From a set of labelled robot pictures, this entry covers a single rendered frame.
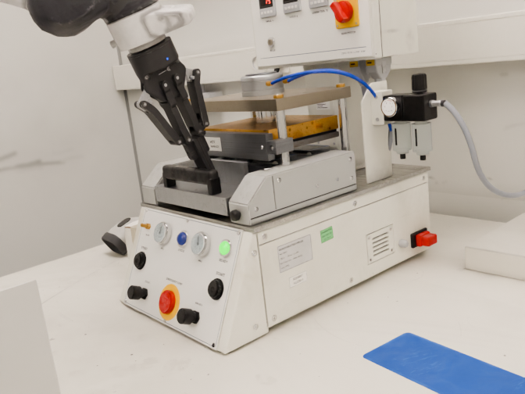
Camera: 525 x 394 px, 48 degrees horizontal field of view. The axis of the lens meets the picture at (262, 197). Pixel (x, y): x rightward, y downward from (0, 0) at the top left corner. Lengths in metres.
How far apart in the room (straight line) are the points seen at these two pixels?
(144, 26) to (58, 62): 1.55
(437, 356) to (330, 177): 0.34
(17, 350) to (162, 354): 0.55
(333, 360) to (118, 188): 1.83
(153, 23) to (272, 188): 0.31
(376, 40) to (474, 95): 0.42
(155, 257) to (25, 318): 0.68
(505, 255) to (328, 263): 0.32
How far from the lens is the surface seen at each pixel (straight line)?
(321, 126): 1.05
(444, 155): 1.51
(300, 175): 0.95
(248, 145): 1.00
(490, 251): 1.13
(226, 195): 0.94
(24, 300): 0.42
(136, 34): 0.93
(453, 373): 0.84
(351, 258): 1.06
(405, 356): 0.87
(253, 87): 1.07
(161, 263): 1.07
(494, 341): 0.92
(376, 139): 1.10
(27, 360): 0.43
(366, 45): 1.09
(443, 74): 1.48
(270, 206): 0.91
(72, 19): 0.91
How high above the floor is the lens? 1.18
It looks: 13 degrees down
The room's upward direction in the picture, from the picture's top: 7 degrees counter-clockwise
